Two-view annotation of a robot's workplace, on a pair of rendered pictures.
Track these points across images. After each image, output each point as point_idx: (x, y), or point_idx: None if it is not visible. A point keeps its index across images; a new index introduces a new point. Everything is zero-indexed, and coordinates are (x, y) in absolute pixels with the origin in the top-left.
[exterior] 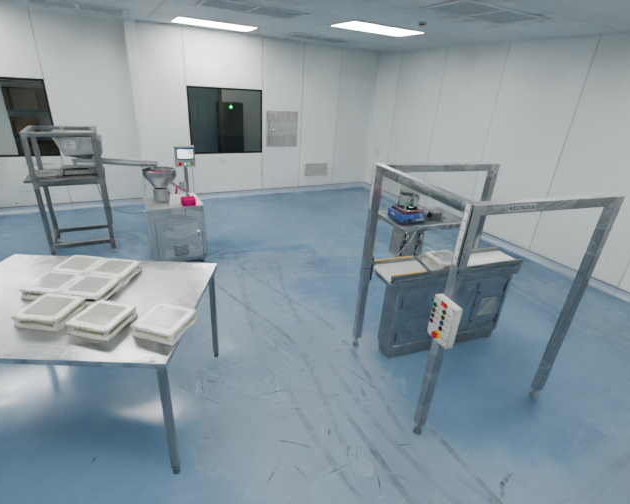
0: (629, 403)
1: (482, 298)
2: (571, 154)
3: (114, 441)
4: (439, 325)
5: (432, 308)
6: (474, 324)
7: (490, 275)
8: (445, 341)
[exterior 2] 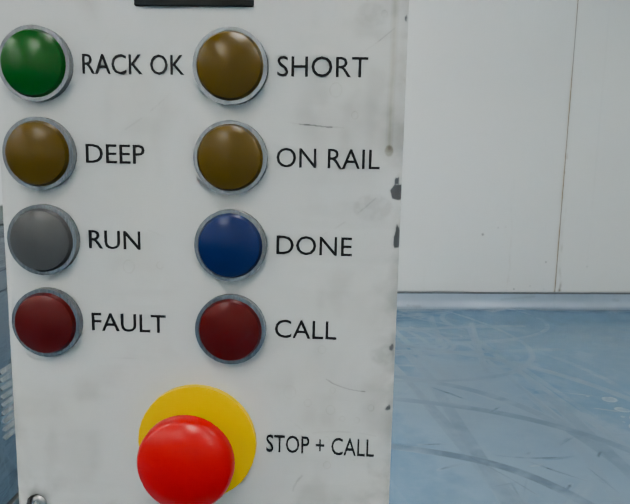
0: (401, 445)
1: (1, 367)
2: None
3: None
4: (203, 303)
5: (15, 140)
6: (6, 480)
7: (5, 259)
8: (366, 438)
